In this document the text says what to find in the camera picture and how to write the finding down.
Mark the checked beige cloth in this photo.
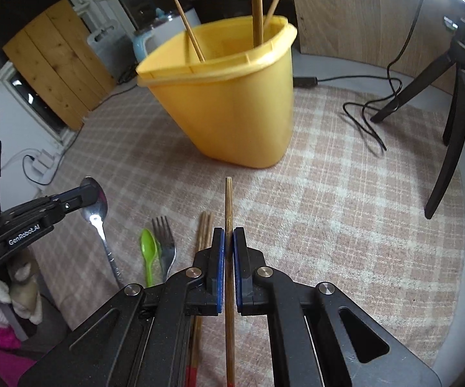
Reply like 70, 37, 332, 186
31, 83, 465, 387

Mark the white and blue electric pot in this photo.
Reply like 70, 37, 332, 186
133, 7, 201, 63

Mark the black ring light cable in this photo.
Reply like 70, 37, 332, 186
294, 0, 428, 151

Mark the red bamboo chopstick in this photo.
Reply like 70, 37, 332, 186
225, 177, 235, 387
190, 212, 214, 387
264, 0, 285, 27
175, 0, 206, 63
251, 0, 264, 46
186, 212, 207, 387

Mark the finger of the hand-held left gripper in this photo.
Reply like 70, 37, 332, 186
0, 185, 105, 231

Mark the grey plastic cutting board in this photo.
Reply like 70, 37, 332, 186
86, 24, 122, 85

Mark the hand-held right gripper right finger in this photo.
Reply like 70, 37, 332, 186
233, 228, 442, 387

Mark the person's left hand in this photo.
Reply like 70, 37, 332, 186
9, 260, 42, 325

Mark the large plywood board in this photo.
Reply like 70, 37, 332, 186
286, 0, 465, 91

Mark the yellow plastic bucket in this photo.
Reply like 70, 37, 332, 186
136, 15, 298, 169

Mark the white power strip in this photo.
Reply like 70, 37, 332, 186
31, 149, 53, 172

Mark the black power strip cable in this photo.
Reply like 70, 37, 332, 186
22, 154, 77, 185

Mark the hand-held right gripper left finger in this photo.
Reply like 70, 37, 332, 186
17, 228, 226, 387

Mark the metal fork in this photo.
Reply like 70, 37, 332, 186
152, 215, 177, 283

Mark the green plastic spoon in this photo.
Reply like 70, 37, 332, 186
140, 229, 162, 287

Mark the pine wood board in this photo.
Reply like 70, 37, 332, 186
3, 0, 117, 131

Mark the metal spoon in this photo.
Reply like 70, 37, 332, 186
80, 176, 125, 287

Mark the black tripod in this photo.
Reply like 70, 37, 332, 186
370, 16, 465, 219

